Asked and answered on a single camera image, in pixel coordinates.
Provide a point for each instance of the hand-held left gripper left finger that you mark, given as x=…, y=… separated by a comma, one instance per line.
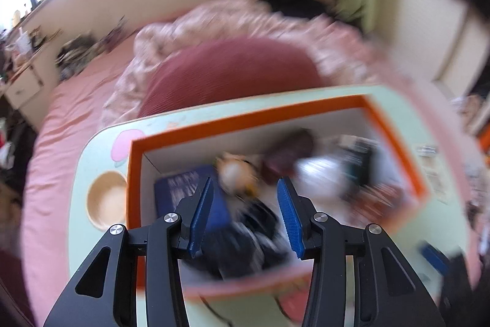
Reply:
x=201, y=219

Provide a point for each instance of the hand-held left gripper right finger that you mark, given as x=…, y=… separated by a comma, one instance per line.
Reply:
x=291, y=219

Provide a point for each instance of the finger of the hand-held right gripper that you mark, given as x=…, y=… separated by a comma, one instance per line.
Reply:
x=434, y=258

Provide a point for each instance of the black lace-trimmed cloth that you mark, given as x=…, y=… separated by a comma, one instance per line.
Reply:
x=249, y=235

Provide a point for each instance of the dark green toy car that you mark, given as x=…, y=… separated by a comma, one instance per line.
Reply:
x=360, y=166

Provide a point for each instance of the orange cardboard box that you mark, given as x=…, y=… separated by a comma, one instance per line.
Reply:
x=249, y=118

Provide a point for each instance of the mint green desktop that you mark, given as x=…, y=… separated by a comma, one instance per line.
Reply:
x=394, y=103

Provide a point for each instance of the blue zip case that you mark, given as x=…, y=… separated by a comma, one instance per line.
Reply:
x=172, y=193

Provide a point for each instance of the dog figure toy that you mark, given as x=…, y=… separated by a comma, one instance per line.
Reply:
x=233, y=175

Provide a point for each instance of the dark brown wallet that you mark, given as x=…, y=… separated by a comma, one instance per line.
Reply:
x=291, y=150

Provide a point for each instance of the maroon pillow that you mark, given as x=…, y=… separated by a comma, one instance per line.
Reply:
x=229, y=66

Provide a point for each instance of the pink bed sheet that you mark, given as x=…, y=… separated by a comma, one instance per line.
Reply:
x=69, y=120

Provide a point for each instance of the pink floral quilt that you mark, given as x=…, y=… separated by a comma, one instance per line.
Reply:
x=229, y=16

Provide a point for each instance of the grey folded clothes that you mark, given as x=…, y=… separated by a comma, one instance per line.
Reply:
x=76, y=53

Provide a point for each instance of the pile of black clothes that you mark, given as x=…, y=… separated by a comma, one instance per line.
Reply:
x=294, y=1

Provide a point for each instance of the white desk with drawers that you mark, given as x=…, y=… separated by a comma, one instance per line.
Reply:
x=23, y=89

